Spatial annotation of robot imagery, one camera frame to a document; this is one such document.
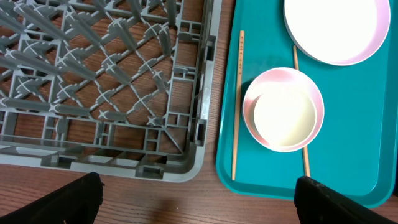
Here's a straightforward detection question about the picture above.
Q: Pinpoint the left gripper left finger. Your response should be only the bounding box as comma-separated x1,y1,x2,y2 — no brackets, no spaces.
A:
1,172,104,224

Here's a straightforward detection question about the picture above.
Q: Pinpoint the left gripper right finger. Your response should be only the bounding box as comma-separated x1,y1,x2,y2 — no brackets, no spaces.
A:
294,176,396,224

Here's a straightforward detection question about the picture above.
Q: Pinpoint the wooden chopstick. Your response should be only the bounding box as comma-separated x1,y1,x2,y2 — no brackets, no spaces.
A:
231,30,245,181
293,45,311,177

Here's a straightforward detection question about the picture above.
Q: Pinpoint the pink small bowl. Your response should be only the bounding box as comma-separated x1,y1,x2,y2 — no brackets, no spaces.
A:
242,67,325,152

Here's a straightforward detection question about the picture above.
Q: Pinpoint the grey plastic dishwasher rack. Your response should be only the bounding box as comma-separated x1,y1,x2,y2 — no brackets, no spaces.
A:
1,1,221,182

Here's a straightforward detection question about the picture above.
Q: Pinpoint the teal plastic serving tray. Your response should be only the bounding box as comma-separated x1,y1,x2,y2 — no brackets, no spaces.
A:
215,0,397,207

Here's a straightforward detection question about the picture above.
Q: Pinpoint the large white round plate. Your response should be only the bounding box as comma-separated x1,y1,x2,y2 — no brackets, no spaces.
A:
283,0,391,66

